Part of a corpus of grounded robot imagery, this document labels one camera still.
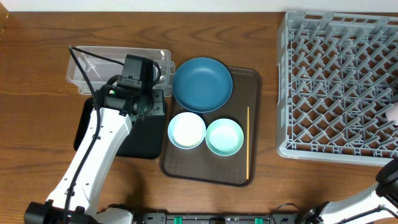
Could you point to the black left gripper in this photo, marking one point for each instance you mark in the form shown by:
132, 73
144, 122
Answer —
158, 98

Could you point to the light blue bowl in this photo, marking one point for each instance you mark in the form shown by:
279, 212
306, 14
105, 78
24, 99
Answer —
186, 130

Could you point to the dark blue plate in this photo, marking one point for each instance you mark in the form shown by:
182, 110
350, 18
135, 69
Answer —
202, 85

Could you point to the mint green bowl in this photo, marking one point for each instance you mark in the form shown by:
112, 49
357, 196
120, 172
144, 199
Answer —
224, 137

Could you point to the wooden chopstick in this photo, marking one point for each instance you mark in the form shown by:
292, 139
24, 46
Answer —
247, 143

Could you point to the white cup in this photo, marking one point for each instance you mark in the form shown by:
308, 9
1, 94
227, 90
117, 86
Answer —
392, 114

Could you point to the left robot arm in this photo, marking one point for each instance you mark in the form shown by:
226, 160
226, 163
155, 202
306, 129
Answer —
128, 118

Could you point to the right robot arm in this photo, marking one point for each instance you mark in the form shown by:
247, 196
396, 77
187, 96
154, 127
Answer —
375, 203

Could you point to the grey dishwasher rack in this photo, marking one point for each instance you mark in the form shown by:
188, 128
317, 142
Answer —
337, 81

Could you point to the black plastic bin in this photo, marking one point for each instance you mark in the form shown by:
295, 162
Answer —
143, 142

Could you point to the brown serving tray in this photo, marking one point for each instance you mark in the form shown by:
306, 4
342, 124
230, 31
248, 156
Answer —
200, 163

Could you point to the clear plastic bin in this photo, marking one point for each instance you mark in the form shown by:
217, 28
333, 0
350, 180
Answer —
100, 71

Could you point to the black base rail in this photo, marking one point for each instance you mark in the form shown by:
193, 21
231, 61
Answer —
152, 216

